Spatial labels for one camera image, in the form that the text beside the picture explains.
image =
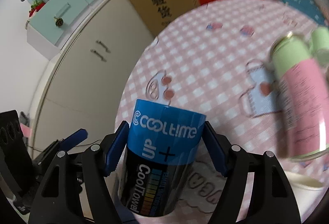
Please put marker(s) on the blue black CoolTowel can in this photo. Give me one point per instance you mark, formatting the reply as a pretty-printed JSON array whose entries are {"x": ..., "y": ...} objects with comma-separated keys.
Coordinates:
[{"x": 161, "y": 148}]

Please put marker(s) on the small green paper cup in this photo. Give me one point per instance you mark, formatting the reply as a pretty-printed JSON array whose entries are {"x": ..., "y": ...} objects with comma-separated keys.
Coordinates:
[{"x": 319, "y": 45}]

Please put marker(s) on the pink checkered tablecloth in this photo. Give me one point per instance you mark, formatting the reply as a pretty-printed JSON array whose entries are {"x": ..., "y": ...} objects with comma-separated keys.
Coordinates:
[{"x": 209, "y": 59}]

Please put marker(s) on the strawberry plush toy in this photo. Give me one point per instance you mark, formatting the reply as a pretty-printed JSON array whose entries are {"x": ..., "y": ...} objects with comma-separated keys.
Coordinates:
[{"x": 35, "y": 7}]

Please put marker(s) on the teal candy print bedsheet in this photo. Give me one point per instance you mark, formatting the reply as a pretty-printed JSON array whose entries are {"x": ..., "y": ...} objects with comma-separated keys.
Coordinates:
[{"x": 309, "y": 8}]

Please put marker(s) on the cream curved cabinet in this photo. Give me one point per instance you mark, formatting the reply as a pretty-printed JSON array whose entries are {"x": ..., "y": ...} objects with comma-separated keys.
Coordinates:
[{"x": 83, "y": 85}]

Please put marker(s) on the pink green clear canister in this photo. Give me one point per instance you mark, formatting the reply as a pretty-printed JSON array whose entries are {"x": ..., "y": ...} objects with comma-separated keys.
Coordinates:
[{"x": 303, "y": 93}]

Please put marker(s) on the white paper cup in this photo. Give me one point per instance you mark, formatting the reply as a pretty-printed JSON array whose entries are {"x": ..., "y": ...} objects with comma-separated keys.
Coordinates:
[{"x": 308, "y": 192}]

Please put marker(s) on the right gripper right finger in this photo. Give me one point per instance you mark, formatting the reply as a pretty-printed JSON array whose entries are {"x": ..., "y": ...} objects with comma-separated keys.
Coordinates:
[{"x": 272, "y": 199}]

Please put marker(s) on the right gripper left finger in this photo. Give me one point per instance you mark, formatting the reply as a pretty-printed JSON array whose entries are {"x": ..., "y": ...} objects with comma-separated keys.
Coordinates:
[{"x": 57, "y": 199}]

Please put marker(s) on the mint drawer cabinet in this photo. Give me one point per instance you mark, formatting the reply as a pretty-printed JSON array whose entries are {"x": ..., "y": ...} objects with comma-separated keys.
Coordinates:
[{"x": 51, "y": 27}]

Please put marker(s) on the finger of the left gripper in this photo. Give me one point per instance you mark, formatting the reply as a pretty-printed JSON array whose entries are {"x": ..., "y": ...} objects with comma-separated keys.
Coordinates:
[{"x": 63, "y": 145}]

